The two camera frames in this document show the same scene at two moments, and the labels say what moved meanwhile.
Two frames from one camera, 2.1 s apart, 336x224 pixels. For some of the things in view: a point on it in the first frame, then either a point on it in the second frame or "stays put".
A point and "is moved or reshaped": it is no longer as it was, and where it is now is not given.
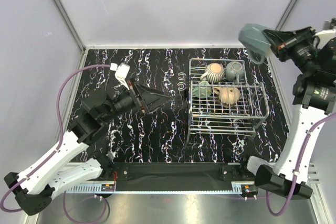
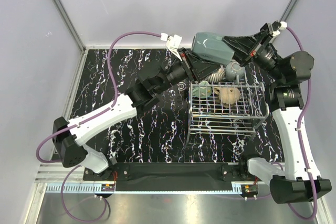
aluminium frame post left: [63, 12] stays put
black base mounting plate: [178, 177] stays put
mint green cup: [203, 91] stays put
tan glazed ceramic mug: [228, 96] stays put
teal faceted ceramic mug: [251, 37] is moved or reshaped
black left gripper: [136, 89] to [189, 61]
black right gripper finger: [274, 49] to [240, 54]
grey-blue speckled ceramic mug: [234, 71] stays put
